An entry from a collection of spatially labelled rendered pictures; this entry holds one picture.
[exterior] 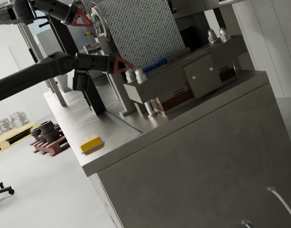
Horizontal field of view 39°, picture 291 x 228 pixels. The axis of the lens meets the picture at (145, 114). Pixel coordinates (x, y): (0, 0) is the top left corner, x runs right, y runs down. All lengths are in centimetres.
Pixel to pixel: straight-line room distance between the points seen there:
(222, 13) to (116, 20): 49
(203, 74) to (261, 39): 247
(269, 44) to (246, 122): 241
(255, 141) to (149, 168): 37
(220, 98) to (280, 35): 236
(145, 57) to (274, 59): 240
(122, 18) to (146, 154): 50
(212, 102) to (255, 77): 16
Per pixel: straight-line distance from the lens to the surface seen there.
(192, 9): 156
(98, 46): 152
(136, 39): 146
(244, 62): 179
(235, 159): 136
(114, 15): 145
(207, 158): 132
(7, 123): 786
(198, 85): 131
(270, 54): 377
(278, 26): 361
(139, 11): 147
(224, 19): 174
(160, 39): 149
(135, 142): 122
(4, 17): 147
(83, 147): 132
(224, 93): 131
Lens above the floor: 124
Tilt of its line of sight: 14 degrees down
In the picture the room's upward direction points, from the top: 24 degrees counter-clockwise
